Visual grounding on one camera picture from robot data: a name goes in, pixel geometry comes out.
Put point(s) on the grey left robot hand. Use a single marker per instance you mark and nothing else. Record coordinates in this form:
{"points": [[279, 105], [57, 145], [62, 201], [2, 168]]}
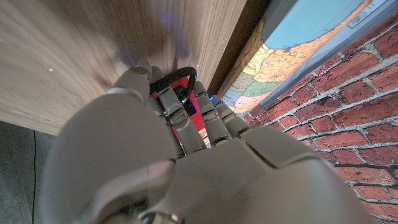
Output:
{"points": [[217, 186]]}

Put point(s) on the rolled colourful map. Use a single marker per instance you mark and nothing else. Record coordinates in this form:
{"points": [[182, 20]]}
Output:
{"points": [[295, 40]]}

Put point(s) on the red brick printed backdrop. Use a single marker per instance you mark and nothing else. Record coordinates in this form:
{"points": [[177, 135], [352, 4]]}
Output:
{"points": [[357, 109]]}

